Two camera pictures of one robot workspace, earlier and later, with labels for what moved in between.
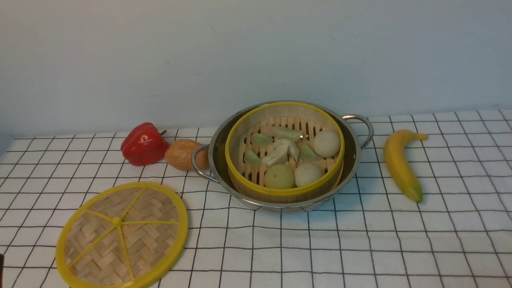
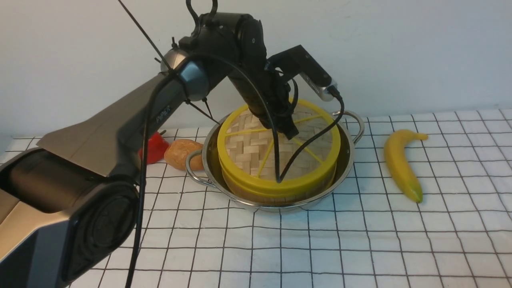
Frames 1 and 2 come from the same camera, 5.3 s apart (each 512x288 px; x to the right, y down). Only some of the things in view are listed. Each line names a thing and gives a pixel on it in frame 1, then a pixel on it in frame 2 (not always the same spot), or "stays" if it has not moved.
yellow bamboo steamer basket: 284,149 to 250,195
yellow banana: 399,165 stays
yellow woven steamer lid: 126,235 to 257,159
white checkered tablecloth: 373,234 stays
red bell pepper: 143,145 stays
